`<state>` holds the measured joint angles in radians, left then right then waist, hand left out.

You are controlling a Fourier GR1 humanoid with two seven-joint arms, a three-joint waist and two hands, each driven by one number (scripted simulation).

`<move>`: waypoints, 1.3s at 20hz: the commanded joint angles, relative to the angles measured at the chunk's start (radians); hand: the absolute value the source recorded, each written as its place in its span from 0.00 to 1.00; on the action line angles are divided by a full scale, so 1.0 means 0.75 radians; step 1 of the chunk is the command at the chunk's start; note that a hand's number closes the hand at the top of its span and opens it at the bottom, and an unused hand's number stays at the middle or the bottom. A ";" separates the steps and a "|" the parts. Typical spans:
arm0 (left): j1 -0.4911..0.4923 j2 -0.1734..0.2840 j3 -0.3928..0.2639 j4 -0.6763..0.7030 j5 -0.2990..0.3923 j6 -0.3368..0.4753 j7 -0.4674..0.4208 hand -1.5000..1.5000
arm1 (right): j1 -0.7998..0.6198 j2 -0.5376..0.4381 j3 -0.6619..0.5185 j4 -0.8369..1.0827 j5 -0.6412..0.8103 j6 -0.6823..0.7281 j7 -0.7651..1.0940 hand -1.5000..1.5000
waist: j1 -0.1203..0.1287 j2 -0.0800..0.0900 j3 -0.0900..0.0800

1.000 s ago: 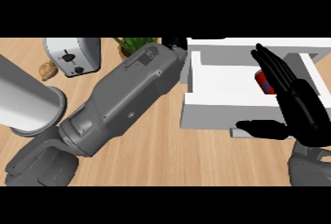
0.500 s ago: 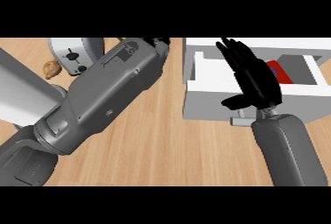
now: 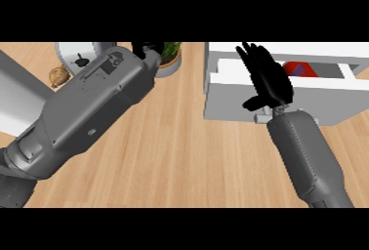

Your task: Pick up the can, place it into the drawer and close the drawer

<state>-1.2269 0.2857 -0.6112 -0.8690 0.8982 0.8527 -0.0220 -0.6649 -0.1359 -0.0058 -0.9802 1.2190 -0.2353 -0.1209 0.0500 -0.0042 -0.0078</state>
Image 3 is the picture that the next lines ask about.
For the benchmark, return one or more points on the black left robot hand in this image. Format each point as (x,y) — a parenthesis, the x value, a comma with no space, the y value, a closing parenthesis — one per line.
(143,48)

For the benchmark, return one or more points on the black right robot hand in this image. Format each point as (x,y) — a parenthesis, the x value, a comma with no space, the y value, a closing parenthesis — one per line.
(268,74)

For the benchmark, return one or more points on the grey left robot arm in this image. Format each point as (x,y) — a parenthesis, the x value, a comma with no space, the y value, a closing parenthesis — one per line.
(85,107)

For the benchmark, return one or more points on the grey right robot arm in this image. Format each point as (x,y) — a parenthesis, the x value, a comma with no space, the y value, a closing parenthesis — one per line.
(307,153)

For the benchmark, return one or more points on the red can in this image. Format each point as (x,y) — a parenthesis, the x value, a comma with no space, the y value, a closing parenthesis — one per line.
(302,69)

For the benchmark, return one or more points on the white drawer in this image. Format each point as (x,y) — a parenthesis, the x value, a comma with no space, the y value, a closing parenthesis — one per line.
(317,104)

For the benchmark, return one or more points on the green plant in grey pot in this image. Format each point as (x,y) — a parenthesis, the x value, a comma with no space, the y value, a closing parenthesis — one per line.
(168,62)

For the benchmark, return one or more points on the white cabinet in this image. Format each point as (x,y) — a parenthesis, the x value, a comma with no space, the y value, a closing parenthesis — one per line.
(311,49)

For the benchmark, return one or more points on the small black object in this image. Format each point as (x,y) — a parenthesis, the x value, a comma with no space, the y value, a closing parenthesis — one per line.
(81,61)

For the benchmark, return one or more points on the white round plate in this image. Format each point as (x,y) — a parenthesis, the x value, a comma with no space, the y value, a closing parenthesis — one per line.
(72,50)

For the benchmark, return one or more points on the brown lumpy vegetable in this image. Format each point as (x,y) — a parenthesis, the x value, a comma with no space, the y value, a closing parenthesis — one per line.
(59,77)

